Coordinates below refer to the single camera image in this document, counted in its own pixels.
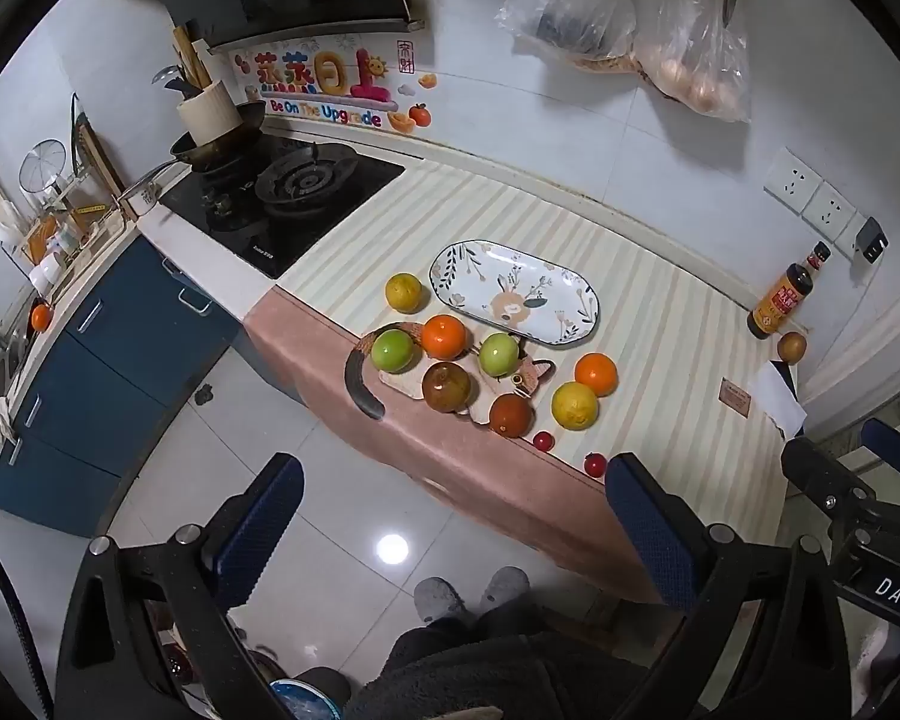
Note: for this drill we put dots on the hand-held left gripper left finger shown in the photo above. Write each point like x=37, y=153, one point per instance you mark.
x=262, y=532

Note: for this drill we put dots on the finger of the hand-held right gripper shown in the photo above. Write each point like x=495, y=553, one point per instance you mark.
x=821, y=476
x=896, y=444

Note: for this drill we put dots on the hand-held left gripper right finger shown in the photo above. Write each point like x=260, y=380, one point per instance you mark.
x=645, y=529

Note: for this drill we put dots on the red cherry tomato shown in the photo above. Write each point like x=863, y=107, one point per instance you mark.
x=544, y=441
x=595, y=464

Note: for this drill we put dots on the yellow citrus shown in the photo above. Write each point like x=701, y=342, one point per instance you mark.
x=574, y=406

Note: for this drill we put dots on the orange mandarin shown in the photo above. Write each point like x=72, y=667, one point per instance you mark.
x=596, y=375
x=444, y=336

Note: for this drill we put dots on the green apple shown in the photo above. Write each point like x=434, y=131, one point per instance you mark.
x=394, y=351
x=499, y=355

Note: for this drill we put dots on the yellow-green citrus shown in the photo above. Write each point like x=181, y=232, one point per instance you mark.
x=403, y=293

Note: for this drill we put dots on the oval floral ceramic plate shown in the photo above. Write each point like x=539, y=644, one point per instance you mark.
x=480, y=270

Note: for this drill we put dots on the white paper sheet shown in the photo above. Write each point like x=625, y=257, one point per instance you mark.
x=776, y=401

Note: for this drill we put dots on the brown round fruit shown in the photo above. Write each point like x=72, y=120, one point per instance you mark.
x=792, y=346

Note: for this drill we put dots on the grey slipper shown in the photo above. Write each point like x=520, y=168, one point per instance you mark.
x=506, y=589
x=439, y=600

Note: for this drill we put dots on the striped tablecloth with pink border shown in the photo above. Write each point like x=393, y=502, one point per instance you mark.
x=682, y=360

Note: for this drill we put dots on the blue and white bowl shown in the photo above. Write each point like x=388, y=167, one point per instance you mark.
x=304, y=701

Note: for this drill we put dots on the cat-shaped placemat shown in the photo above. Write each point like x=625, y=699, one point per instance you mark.
x=360, y=386

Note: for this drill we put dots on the dark sauce bottle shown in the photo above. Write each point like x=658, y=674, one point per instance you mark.
x=784, y=300

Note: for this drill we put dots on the black plug adapter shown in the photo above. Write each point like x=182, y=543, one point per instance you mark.
x=871, y=238

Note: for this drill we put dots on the person's dark trousers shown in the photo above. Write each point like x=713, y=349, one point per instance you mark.
x=495, y=679

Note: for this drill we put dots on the blue kitchen cabinet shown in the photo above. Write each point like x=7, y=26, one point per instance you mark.
x=105, y=360

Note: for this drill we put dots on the white rag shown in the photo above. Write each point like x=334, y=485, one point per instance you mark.
x=5, y=416

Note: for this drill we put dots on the small orange fruit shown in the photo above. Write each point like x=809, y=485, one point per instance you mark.
x=40, y=317

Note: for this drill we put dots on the black gas stove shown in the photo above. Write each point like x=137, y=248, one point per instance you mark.
x=292, y=195

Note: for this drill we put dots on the white enamel mug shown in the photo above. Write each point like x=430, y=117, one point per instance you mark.
x=144, y=200

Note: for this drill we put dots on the dish rack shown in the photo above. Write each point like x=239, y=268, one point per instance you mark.
x=82, y=202

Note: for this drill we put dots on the dark wok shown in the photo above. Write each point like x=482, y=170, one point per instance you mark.
x=221, y=146

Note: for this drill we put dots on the wooden utensil holder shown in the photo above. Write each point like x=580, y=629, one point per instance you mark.
x=206, y=111

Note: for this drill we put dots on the round metal strainer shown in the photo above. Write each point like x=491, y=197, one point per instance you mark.
x=43, y=165

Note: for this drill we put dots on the metal ladle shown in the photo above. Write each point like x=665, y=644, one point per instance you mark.
x=169, y=77

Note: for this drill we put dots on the wooden spatula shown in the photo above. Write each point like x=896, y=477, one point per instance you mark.
x=193, y=60

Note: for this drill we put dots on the plastic bag with dark contents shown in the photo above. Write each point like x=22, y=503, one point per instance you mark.
x=570, y=4

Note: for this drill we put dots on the white wall outlet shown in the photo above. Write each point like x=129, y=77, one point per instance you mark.
x=793, y=181
x=832, y=211

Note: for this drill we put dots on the plastic bags on wall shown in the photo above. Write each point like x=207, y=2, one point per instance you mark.
x=694, y=60

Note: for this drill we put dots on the colourful wall sticker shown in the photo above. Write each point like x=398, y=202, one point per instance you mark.
x=322, y=82

